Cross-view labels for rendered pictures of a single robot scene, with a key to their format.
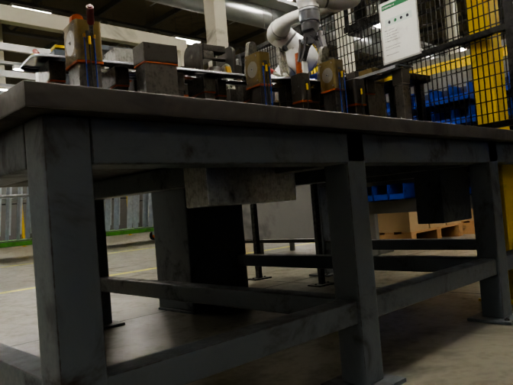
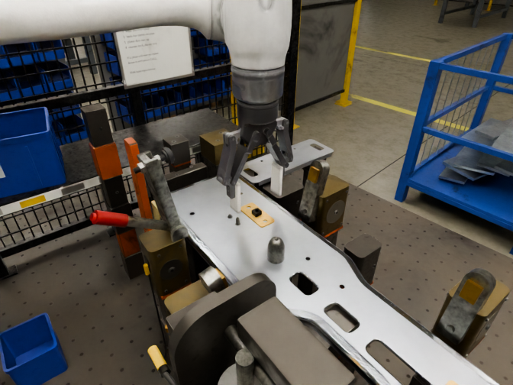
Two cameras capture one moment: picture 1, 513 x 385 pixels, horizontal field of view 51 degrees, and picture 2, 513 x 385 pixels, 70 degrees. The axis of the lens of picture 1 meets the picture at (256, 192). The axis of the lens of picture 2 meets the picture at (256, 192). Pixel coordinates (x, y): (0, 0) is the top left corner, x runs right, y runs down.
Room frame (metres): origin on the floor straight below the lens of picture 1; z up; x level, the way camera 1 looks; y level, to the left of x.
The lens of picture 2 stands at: (2.30, 0.34, 1.49)
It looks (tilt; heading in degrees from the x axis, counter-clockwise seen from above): 34 degrees down; 270
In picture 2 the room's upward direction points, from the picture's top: straight up
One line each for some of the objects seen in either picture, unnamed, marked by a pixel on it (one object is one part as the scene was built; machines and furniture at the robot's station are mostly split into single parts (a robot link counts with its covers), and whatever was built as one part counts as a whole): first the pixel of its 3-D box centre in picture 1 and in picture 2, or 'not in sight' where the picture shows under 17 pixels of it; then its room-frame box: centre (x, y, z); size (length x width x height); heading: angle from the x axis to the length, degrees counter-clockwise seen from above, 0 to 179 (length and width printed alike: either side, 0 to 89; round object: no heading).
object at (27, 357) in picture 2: not in sight; (33, 352); (2.79, -0.13, 0.74); 0.11 x 0.10 x 0.09; 127
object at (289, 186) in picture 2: (356, 114); (285, 228); (2.22, -0.44, 0.84); 0.12 x 0.07 x 0.28; 37
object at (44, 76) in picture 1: (54, 110); not in sight; (1.68, 0.62, 0.84); 0.12 x 0.05 x 0.29; 37
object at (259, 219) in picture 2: not in sight; (256, 212); (2.30, -0.29, 1.01); 0.08 x 0.04 x 0.01; 127
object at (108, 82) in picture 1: (117, 113); not in sight; (1.81, 0.45, 0.84); 0.12 x 0.05 x 0.29; 37
